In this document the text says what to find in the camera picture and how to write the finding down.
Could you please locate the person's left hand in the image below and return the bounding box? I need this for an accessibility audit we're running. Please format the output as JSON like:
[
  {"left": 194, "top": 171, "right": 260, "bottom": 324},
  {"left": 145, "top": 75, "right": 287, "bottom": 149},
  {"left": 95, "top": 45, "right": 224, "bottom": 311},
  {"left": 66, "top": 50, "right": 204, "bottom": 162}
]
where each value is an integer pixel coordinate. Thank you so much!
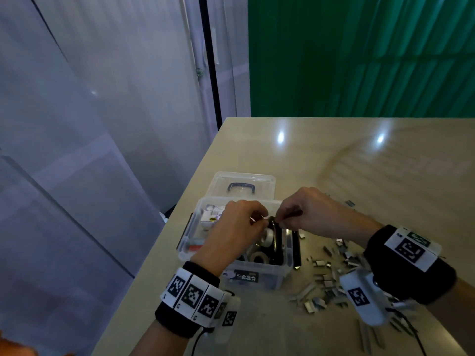
[{"left": 190, "top": 200, "right": 270, "bottom": 278}]

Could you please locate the person's right hand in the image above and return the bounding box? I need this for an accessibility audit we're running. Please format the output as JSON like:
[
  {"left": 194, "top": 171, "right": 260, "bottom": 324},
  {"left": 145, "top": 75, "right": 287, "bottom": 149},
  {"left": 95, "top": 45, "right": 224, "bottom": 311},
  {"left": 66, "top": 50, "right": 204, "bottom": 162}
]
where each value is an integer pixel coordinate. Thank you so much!
[{"left": 276, "top": 186, "right": 384, "bottom": 246}]

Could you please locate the small white staple box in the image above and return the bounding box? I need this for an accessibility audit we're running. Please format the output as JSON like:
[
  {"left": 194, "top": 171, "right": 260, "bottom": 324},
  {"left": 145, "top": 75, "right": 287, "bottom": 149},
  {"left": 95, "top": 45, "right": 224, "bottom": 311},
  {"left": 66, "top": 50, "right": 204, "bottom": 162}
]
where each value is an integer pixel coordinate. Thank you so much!
[{"left": 201, "top": 204, "right": 226, "bottom": 220}]

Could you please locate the small clear tape roll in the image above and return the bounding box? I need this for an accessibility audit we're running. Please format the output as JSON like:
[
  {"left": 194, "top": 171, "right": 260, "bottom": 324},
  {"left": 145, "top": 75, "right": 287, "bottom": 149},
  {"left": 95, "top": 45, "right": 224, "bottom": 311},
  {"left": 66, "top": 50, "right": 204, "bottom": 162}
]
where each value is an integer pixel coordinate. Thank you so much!
[{"left": 248, "top": 250, "right": 273, "bottom": 265}]

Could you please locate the transparent storage box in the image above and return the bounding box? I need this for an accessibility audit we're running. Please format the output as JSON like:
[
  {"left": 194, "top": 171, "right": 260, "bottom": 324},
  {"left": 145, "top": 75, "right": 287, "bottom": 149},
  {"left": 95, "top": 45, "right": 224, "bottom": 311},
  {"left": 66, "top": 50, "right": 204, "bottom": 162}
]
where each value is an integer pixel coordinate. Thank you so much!
[{"left": 177, "top": 196, "right": 304, "bottom": 291}]

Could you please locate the pile of metal staple strips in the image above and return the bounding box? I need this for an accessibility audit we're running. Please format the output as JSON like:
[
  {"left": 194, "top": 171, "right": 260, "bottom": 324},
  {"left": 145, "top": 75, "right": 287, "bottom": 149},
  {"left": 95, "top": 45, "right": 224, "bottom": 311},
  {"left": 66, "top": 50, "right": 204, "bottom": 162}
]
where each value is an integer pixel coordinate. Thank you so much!
[{"left": 293, "top": 200, "right": 388, "bottom": 355}]

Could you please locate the transparent box lid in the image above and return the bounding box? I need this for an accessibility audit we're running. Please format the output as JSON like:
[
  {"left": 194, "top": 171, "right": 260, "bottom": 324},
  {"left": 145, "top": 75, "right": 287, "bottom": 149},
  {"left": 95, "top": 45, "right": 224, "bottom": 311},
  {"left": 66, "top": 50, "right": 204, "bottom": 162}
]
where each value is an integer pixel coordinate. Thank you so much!
[{"left": 206, "top": 171, "right": 278, "bottom": 202}]

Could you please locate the black marker wristband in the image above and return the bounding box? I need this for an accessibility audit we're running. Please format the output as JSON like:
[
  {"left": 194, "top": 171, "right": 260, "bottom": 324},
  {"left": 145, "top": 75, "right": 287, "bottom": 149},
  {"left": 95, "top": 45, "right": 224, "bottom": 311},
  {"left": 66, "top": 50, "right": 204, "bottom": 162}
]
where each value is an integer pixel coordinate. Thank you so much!
[
  {"left": 364, "top": 224, "right": 459, "bottom": 306},
  {"left": 154, "top": 261, "right": 240, "bottom": 340}
]

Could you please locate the green curtain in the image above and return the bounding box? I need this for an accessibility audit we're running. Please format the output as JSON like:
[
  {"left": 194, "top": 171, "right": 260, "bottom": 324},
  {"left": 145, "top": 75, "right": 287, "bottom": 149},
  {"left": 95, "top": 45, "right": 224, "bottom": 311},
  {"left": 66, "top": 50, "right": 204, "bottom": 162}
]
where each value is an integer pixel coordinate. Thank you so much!
[{"left": 248, "top": 0, "right": 475, "bottom": 119}]

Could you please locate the orange chair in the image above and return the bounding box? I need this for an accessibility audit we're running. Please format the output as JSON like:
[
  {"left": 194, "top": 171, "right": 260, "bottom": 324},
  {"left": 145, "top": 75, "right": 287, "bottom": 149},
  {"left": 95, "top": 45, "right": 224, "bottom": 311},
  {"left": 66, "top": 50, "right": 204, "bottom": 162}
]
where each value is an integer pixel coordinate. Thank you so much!
[{"left": 0, "top": 333, "right": 35, "bottom": 356}]

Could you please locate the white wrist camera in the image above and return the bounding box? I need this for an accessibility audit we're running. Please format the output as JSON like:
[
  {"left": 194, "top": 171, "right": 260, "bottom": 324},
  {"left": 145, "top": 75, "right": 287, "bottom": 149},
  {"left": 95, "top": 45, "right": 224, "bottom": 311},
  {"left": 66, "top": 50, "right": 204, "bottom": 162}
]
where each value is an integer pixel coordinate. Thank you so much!
[
  {"left": 215, "top": 295, "right": 243, "bottom": 328},
  {"left": 337, "top": 267, "right": 391, "bottom": 328}
]

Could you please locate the black camera cable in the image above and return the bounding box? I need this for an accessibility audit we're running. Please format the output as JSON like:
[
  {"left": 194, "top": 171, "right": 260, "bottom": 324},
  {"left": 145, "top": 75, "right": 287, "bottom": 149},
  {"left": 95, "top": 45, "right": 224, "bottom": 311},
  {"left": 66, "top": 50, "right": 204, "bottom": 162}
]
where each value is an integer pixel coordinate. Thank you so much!
[
  {"left": 386, "top": 308, "right": 428, "bottom": 356},
  {"left": 189, "top": 326, "right": 213, "bottom": 356}
]

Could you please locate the black window post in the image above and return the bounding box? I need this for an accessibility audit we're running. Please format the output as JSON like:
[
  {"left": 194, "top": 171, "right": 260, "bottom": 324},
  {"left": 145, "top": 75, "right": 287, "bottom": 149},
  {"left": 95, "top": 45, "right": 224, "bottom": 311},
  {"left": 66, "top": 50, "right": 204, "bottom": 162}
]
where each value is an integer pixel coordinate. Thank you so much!
[{"left": 197, "top": 0, "right": 224, "bottom": 132}]

